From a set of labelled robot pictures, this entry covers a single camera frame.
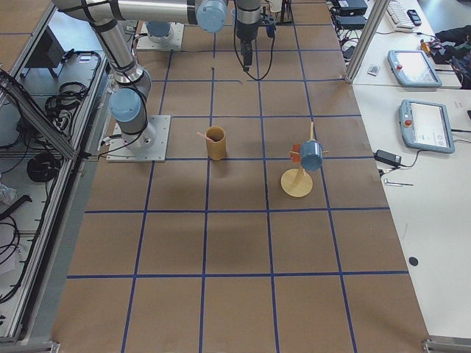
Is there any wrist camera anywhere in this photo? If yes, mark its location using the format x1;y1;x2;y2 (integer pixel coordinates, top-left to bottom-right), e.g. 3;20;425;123
262;14;276;39

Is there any wooden cup tree stand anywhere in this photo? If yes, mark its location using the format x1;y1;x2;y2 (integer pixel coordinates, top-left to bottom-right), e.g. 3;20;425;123
280;121;327;198

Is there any near teach pendant tablet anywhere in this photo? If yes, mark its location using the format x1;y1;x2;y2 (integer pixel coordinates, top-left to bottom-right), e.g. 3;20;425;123
399;99;456;154

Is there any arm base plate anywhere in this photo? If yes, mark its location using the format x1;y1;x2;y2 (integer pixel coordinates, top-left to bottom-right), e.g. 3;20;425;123
136;22;184;51
106;115;171;163

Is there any teach pendant tablet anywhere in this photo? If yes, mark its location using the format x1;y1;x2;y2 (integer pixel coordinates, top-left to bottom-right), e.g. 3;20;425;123
399;99;456;154
387;50;442;88

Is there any far teach pendant tablet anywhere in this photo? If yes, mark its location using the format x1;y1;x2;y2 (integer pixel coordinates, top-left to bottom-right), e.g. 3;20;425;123
387;50;442;88

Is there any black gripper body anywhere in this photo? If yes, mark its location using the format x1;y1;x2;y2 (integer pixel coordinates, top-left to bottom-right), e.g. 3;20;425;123
240;39;253;72

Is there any blue cup on stand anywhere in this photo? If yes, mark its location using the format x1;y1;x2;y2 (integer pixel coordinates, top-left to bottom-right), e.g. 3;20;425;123
299;140;323;171

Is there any black power adapter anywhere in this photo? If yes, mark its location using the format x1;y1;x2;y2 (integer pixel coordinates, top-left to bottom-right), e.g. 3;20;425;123
374;149;402;167

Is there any metal hex key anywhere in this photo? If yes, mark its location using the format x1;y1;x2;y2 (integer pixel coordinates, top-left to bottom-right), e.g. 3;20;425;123
383;179;413;187

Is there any aluminium frame post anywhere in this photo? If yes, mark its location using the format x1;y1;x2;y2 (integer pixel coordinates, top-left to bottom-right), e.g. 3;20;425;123
344;0;389;84

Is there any black wire mug rack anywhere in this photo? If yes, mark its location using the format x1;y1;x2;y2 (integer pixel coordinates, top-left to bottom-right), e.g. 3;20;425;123
266;0;294;25

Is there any white keyboard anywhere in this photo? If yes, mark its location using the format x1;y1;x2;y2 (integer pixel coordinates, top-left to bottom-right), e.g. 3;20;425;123
386;0;415;32

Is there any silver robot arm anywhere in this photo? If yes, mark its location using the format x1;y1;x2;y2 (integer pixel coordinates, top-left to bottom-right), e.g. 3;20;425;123
53;1;227;151
145;1;262;73

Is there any orange cup on stand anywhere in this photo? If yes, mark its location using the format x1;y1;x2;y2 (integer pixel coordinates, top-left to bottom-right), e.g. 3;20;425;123
290;144;301;163

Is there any bamboo chopstick holder cup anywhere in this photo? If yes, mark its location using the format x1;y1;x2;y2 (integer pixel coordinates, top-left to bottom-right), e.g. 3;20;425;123
205;126;227;160

